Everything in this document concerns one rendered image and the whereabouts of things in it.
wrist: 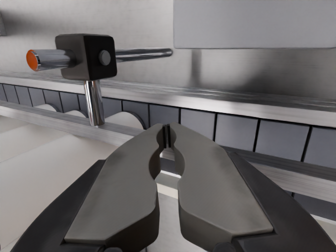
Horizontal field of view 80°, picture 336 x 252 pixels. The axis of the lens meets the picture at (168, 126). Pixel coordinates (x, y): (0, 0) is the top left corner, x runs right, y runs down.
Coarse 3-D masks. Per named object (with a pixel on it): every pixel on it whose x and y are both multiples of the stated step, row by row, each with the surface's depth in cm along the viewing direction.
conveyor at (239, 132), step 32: (0, 96) 38; (32, 96) 33; (64, 96) 29; (192, 128) 21; (224, 128) 20; (256, 128) 18; (288, 128) 17; (320, 128) 16; (160, 160) 25; (320, 160) 17; (288, 192) 19
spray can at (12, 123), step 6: (42, 108) 29; (48, 108) 30; (54, 108) 30; (0, 120) 25; (6, 120) 25; (12, 120) 25; (18, 120) 26; (0, 126) 24; (6, 126) 25; (12, 126) 25; (18, 126) 26; (0, 132) 24
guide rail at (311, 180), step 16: (0, 112) 22; (16, 112) 21; (32, 112) 19; (48, 112) 19; (64, 128) 18; (80, 128) 17; (96, 128) 16; (112, 128) 15; (128, 128) 15; (256, 160) 11; (272, 160) 11; (288, 160) 11; (272, 176) 11; (288, 176) 10; (304, 176) 10; (320, 176) 10; (304, 192) 10; (320, 192) 10
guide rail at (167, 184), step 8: (160, 176) 22; (168, 176) 22; (160, 184) 21; (168, 184) 21; (176, 184) 21; (160, 192) 22; (168, 192) 21; (176, 192) 20; (320, 224) 16; (328, 224) 16; (328, 232) 16
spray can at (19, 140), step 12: (12, 132) 21; (24, 132) 21; (36, 132) 22; (48, 132) 23; (60, 132) 24; (0, 144) 19; (12, 144) 20; (24, 144) 21; (36, 144) 22; (0, 156) 19; (12, 156) 20
